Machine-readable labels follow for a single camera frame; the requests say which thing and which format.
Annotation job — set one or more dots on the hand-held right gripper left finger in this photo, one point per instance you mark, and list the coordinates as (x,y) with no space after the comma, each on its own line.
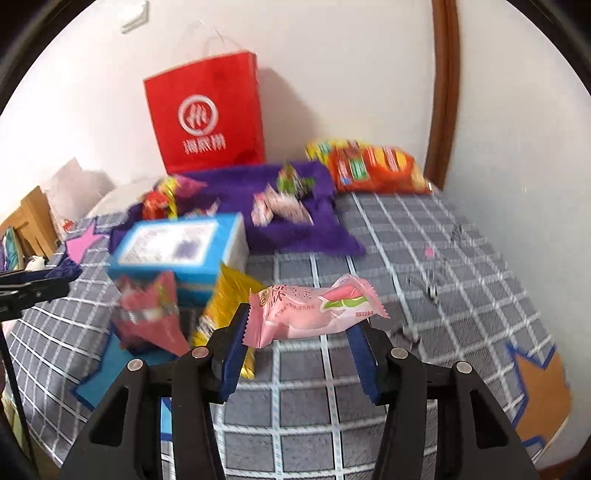
(233,355)

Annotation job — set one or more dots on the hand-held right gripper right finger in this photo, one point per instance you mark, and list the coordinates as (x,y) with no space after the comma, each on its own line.
(367,369)

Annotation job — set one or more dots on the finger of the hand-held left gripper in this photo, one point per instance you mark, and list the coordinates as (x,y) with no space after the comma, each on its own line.
(37,288)

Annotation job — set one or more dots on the pink pillow snack packet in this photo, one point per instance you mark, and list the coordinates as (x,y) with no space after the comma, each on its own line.
(300,318)

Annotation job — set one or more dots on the colourful patterned bag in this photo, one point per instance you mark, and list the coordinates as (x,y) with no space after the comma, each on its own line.
(11,249)

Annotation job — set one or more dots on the pink triangular snack packet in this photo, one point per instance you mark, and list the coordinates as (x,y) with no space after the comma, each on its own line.
(152,318)

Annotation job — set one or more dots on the white plastic bag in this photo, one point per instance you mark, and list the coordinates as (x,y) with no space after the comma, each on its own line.
(78,189)

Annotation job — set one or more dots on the grey checked bed sheet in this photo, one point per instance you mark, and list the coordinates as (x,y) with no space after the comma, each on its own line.
(461,300)

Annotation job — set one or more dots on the blue tissue pack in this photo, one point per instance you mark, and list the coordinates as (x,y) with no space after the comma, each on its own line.
(184,244)

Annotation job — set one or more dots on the purple towel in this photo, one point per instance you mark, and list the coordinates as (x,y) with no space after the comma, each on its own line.
(295,235)

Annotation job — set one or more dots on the purple yellow snack packet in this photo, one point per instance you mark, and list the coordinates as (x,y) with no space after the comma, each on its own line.
(159,201)

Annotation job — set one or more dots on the green triangular snack packet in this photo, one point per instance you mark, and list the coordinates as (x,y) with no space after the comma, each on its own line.
(291,180)

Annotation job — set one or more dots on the orange chips bag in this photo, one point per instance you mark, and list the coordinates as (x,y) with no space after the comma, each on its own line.
(378,170)

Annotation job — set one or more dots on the yellow chips bag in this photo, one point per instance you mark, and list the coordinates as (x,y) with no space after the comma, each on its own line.
(316,150)

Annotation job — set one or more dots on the red paper bag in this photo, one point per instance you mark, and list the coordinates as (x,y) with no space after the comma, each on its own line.
(203,120)

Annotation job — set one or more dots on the brown wooden door frame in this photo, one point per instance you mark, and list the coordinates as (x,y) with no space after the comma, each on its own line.
(445,92)

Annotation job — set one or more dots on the white wall switch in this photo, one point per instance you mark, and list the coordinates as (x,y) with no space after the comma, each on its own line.
(135,17)

